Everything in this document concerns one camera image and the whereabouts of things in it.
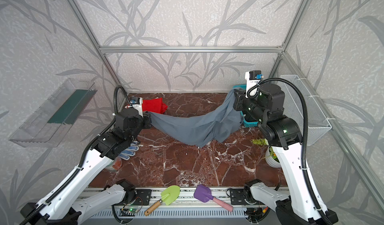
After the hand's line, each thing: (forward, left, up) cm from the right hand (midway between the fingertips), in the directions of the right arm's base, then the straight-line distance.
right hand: (236, 85), depth 60 cm
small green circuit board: (-39, +48, -44) cm, 76 cm away
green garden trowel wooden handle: (-33, +31, -44) cm, 63 cm away
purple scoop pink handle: (-32, +14, -44) cm, 56 cm away
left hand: (0, +39, -14) cm, 42 cm away
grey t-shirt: (-6, +13, -26) cm, 30 cm away
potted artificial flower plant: (-16, -21, -35) cm, 44 cm away
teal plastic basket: (+4, -13, -36) cm, 39 cm away
